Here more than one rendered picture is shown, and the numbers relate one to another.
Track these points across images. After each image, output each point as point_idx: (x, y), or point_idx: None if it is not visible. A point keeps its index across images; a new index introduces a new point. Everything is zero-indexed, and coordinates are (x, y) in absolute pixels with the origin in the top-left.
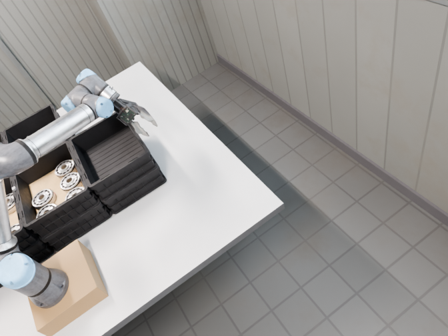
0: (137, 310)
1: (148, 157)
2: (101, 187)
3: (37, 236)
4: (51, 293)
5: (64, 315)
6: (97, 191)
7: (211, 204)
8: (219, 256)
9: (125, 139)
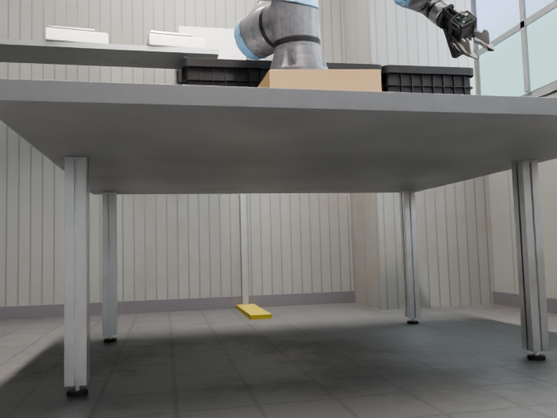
0: (441, 96)
1: (468, 80)
2: (396, 79)
3: None
4: (312, 52)
5: (314, 79)
6: (389, 82)
7: None
8: (512, 377)
9: None
